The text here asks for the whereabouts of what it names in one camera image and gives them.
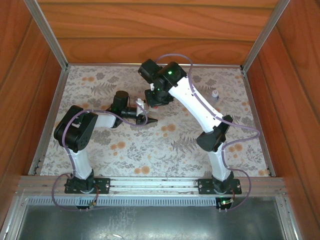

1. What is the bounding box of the aluminium frame post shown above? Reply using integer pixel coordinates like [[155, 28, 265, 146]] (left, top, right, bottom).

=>
[[23, 0, 70, 71], [240, 0, 291, 72]]

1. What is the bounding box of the grey slotted cable duct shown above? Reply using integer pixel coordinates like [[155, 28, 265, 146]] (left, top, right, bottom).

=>
[[26, 196, 278, 207]]

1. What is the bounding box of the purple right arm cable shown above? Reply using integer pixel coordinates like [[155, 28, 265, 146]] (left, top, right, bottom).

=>
[[154, 54, 261, 213]]

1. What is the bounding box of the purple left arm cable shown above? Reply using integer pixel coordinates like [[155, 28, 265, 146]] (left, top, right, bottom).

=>
[[50, 98, 149, 213]]

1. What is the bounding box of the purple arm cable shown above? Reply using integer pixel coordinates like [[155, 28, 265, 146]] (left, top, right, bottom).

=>
[[50, 98, 149, 213], [154, 54, 261, 213]]

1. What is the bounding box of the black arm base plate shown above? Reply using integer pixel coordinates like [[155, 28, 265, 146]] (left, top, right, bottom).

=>
[[197, 177, 243, 195], [64, 177, 111, 195]]

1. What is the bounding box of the wide aluminium mounting beam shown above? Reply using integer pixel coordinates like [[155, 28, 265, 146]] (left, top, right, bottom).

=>
[[17, 175, 287, 196]]

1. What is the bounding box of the aluminium table edge rail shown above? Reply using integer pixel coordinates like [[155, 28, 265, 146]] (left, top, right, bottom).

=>
[[240, 68, 277, 177], [66, 62, 244, 69], [27, 67, 70, 176]]

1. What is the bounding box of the small circuit board green light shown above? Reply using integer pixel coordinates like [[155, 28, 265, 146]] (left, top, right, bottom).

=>
[[216, 197, 236, 210]]

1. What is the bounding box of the floral patterned tablecloth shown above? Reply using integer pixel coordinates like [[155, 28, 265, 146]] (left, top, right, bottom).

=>
[[31, 65, 276, 177]]

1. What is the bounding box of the grey metal sheet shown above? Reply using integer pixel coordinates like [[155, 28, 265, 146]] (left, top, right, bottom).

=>
[[14, 204, 288, 240]]

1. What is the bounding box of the aluminium lower frame bar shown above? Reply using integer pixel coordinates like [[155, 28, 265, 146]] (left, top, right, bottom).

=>
[[274, 194, 302, 240], [0, 194, 30, 240]]

